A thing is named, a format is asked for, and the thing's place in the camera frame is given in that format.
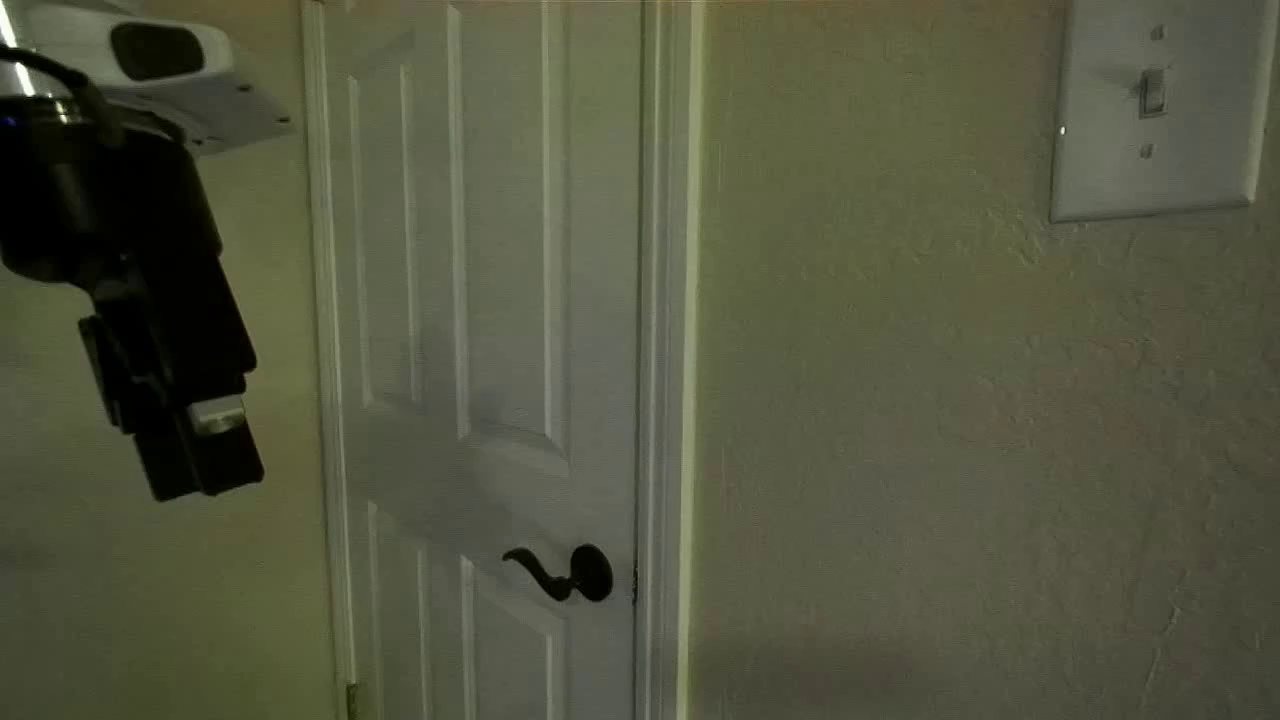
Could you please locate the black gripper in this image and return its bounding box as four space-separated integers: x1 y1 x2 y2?
0 103 266 508

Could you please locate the white panelled door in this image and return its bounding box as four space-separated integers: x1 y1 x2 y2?
300 0 649 720

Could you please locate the black lever door handle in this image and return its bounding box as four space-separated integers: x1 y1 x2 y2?
498 540 619 610

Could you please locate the black camera cable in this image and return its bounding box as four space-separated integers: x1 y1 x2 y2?
0 45 113 133

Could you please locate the white door frame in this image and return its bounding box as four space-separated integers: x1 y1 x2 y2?
634 0 713 720

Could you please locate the light switch toggle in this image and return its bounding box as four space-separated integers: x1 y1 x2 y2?
1136 65 1170 123

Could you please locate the white light switch plate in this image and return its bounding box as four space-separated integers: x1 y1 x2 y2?
1048 0 1280 228

